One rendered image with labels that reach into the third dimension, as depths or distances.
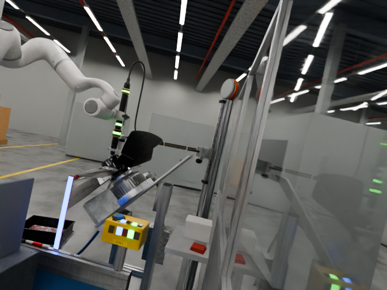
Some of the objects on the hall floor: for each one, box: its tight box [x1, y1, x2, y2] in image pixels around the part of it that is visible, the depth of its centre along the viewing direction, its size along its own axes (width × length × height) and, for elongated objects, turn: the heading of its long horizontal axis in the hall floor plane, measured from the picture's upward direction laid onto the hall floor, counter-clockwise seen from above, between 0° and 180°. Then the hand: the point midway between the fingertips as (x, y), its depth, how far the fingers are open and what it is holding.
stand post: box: [139, 182, 172, 290], centre depth 144 cm, size 4×9×115 cm, turn 88°
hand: (120, 115), depth 133 cm, fingers open, 6 cm apart
